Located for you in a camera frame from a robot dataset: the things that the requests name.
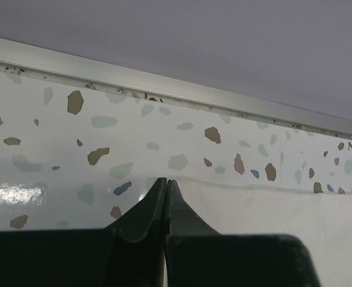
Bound white printed t-shirt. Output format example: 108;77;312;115
168;181;352;286

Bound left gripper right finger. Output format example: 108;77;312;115
163;180;320;286

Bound aluminium table frame rail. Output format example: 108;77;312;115
0;38;352;139

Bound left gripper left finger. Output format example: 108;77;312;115
0;178;167;286

